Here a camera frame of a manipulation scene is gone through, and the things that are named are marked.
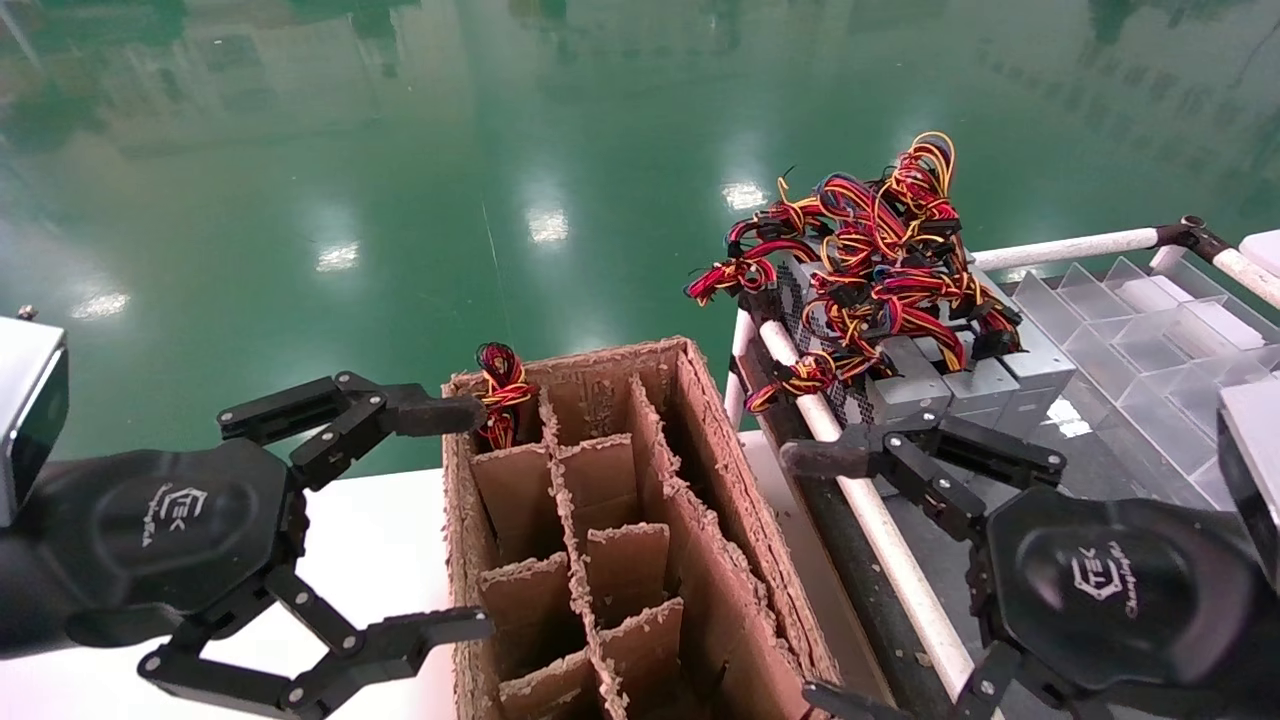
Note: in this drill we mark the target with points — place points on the white cart post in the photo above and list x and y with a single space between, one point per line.
738 380

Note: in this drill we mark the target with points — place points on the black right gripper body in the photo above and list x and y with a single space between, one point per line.
1120 585

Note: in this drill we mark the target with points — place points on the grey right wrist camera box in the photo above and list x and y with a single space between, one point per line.
1255 470

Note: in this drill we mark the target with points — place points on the black pipe corner joint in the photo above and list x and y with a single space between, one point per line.
1195 238

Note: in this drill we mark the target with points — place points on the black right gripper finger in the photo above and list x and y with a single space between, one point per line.
830 460
985 690

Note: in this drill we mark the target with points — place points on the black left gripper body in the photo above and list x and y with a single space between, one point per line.
170 540

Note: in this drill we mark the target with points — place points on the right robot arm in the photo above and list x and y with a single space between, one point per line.
1266 650

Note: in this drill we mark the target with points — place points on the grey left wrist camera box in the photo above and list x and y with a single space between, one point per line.
25 400

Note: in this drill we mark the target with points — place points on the brown cardboard divider box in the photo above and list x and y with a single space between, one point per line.
700 560

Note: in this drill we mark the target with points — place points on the white cart rail pipe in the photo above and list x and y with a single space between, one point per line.
878 520
1070 247
1255 275

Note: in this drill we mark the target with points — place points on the clear acrylic divider tray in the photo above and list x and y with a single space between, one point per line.
1130 340

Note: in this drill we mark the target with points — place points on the white block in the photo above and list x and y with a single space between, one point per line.
1262 250

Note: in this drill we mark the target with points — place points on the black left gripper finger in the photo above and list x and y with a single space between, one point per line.
435 625
435 417

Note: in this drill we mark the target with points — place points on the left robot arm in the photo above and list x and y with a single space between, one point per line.
18 600

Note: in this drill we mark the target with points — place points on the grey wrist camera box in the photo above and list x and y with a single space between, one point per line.
1255 470
25 400

